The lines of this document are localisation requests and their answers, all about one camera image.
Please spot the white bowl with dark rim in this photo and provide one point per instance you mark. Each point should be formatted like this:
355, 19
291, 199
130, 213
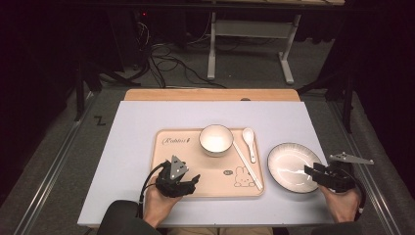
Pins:
216, 138

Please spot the white table board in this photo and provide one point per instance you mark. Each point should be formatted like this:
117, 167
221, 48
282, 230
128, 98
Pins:
195, 114

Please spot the aluminium floor rail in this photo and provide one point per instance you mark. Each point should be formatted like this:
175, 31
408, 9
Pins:
375, 182
52, 166

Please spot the black metal stand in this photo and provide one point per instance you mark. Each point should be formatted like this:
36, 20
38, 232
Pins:
80, 91
347, 104

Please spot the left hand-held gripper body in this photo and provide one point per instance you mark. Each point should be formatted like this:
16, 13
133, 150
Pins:
173, 187

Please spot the wooden table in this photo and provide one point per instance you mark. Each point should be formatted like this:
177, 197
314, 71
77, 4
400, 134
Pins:
195, 94

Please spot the white ceramic spoon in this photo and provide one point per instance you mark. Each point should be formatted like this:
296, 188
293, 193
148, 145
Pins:
249, 138

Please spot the white plate with dark rim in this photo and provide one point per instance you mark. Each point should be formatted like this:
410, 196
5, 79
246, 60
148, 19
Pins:
290, 169

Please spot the person's left hand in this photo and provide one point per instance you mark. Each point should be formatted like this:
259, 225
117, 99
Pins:
158, 207

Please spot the person's right hand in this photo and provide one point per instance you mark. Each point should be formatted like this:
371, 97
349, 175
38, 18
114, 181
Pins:
342, 205

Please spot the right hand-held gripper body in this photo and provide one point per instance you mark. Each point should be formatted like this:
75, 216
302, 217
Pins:
341, 178

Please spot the white-framed desk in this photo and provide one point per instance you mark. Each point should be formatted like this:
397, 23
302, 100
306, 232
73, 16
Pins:
251, 28

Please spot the pink tray with rabbit print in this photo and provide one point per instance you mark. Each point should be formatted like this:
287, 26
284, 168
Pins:
195, 176

